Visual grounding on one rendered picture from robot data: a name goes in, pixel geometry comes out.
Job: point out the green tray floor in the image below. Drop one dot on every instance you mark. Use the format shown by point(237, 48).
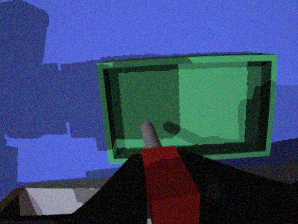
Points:
point(190, 104)

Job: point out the red-headed grey pin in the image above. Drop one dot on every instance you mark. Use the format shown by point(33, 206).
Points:
point(173, 198)

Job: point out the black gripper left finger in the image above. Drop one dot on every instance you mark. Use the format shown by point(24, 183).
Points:
point(120, 201)

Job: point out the grey ramp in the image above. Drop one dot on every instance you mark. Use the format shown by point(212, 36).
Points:
point(62, 197)

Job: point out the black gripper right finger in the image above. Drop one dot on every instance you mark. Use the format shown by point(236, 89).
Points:
point(231, 196)

